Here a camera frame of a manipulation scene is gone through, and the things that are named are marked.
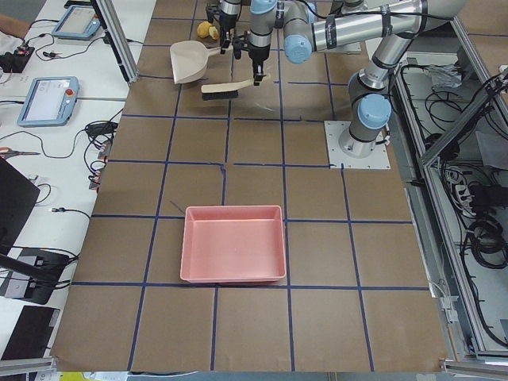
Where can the torn bread piece white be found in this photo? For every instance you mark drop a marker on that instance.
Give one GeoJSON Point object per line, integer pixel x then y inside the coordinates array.
{"type": "Point", "coordinates": [213, 32]}

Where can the round bread roll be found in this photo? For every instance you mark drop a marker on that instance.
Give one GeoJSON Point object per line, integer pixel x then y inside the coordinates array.
{"type": "Point", "coordinates": [203, 30]}

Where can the cream hand brush black bristles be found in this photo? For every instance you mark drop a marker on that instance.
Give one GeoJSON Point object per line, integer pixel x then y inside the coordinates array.
{"type": "Point", "coordinates": [221, 91]}

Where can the beige plastic dustpan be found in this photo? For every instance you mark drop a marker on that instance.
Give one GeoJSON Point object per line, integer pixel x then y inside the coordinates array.
{"type": "Point", "coordinates": [189, 60]}

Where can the person forearm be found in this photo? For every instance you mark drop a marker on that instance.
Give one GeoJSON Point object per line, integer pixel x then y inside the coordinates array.
{"type": "Point", "coordinates": [13, 27]}

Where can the pink plastic bin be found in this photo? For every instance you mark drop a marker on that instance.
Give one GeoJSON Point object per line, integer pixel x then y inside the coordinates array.
{"type": "Point", "coordinates": [233, 244]}

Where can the blue teach pendant far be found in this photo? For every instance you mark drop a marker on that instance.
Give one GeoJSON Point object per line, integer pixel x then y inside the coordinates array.
{"type": "Point", "coordinates": [78, 23]}

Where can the blue teach pendant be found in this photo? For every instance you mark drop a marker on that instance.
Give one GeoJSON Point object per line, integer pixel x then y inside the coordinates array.
{"type": "Point", "coordinates": [78, 23]}
{"type": "Point", "coordinates": [50, 102]}

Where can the black power adapter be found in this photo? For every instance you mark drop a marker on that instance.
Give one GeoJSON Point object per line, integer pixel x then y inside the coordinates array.
{"type": "Point", "coordinates": [101, 128]}

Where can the crumpled white paper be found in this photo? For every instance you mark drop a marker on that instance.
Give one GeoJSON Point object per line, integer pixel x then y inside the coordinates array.
{"type": "Point", "coordinates": [444, 76]}

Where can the blue teach pendant near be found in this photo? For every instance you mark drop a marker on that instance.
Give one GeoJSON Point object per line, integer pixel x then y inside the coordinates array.
{"type": "Point", "coordinates": [50, 102]}

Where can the black electronics box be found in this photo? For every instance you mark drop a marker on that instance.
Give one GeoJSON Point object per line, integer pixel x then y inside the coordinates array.
{"type": "Point", "coordinates": [15, 62]}

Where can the black monitor stand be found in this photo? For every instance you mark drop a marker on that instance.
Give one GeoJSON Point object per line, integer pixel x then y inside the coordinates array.
{"type": "Point", "coordinates": [29, 272]}

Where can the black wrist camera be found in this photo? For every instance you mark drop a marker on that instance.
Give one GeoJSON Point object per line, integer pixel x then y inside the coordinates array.
{"type": "Point", "coordinates": [240, 44]}

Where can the aluminium frame post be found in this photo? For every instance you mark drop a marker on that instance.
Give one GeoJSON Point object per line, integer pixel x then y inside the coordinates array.
{"type": "Point", "coordinates": [111, 25]}

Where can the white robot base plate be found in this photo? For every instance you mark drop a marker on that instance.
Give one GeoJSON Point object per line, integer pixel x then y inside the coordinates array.
{"type": "Point", "coordinates": [345, 152]}

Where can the orange handled scissors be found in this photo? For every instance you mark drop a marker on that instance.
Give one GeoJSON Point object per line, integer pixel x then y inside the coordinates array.
{"type": "Point", "coordinates": [7, 152]}

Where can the aluminium frame rail right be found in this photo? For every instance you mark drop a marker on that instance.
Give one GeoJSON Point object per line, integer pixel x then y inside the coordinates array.
{"type": "Point", "coordinates": [467, 174]}

